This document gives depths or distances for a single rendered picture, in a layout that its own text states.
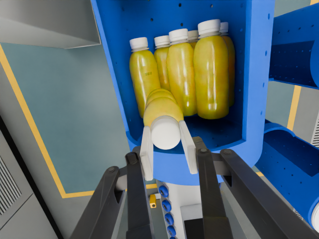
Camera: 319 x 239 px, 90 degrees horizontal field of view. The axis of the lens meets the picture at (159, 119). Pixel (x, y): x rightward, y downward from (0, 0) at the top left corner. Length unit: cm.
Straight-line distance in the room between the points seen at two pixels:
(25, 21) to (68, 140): 126
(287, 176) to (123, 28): 83
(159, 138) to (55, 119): 163
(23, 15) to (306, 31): 88
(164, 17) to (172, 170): 37
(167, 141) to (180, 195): 54
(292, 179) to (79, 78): 155
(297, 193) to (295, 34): 58
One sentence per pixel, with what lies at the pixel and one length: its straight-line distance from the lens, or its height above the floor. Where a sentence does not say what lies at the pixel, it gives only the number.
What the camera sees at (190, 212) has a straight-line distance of 76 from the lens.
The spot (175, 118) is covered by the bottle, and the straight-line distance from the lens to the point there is 22.
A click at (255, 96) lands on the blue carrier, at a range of 26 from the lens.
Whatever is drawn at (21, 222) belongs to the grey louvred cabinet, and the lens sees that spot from 223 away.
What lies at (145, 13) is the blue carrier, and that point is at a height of 97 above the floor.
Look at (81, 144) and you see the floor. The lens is 180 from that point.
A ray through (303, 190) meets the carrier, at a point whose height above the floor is 97.
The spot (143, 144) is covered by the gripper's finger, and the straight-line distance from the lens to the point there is 17.
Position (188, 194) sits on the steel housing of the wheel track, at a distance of 74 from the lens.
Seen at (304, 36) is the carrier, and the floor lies 92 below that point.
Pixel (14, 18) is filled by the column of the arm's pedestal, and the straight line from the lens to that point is 74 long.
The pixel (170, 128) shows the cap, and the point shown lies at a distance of 20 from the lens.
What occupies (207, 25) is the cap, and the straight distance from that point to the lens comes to 33.
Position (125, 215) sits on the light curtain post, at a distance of 99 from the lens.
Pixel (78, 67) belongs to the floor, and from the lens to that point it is 157.
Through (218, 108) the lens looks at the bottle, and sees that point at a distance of 33.
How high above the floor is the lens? 143
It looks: 69 degrees down
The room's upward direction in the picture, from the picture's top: 176 degrees clockwise
